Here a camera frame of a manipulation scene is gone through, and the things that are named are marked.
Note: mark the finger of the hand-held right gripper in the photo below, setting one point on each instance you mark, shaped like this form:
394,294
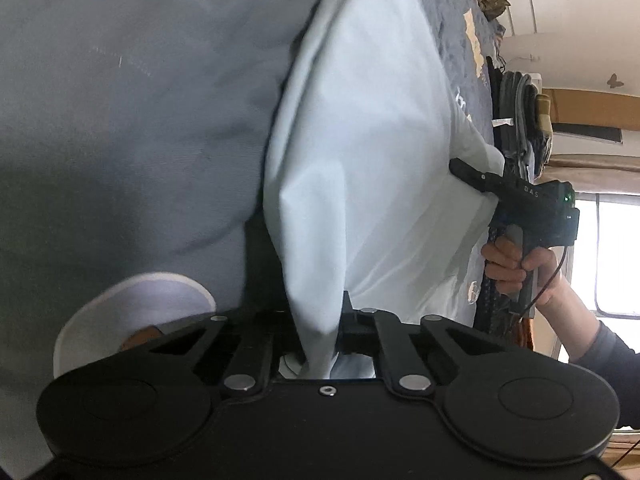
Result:
472,175

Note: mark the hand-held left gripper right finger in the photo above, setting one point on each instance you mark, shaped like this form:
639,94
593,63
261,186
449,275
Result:
346,327

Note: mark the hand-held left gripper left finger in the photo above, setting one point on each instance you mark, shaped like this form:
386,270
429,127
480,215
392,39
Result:
250,355

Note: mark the light blue hooded jacket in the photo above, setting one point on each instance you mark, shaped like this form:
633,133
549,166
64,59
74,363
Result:
365,160

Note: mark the person's right forearm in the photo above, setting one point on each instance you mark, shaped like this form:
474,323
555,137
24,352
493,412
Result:
595,335

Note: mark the stack of folded grey clothes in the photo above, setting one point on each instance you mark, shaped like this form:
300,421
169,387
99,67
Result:
520,120

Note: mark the person's right hand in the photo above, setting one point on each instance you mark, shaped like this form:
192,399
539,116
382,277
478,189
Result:
530,272

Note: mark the beige curtain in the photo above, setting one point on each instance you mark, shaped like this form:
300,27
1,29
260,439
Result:
595,172

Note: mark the window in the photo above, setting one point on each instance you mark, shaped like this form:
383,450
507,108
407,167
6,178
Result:
615,255

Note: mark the black board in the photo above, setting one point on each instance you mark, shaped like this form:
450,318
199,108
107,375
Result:
590,133

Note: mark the olive rolled cloth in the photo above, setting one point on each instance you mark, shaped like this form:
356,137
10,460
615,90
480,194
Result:
544,112

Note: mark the tall cardboard sheet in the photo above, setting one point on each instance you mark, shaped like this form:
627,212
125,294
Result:
595,106

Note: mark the grey printed bed quilt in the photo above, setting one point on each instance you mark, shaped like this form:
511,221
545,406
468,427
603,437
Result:
450,25

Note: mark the butterfly wall sticker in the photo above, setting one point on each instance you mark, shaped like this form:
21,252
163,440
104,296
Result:
614,81

